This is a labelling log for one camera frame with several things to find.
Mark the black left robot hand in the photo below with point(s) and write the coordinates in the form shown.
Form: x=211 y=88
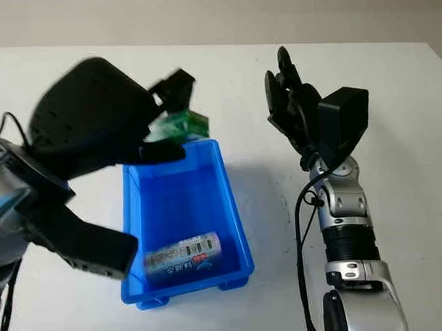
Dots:
x=88 y=119

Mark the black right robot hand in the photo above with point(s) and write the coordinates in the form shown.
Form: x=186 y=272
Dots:
x=291 y=108

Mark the green white toothpaste box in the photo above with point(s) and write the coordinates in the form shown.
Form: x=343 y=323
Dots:
x=190 y=124

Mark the silver blue bag roll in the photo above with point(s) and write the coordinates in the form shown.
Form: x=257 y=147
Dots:
x=184 y=257

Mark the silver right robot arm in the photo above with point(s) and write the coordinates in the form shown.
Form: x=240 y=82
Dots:
x=348 y=212

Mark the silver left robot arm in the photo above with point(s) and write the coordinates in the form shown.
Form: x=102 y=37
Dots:
x=5 y=224

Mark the blue plastic tray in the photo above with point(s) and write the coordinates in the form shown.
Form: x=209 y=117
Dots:
x=193 y=195

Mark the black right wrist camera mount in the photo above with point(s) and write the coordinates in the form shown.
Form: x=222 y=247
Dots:
x=344 y=121

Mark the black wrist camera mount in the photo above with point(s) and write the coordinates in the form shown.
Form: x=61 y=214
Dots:
x=344 y=121
x=82 y=243

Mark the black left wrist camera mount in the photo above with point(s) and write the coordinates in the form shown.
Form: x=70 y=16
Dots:
x=82 y=243

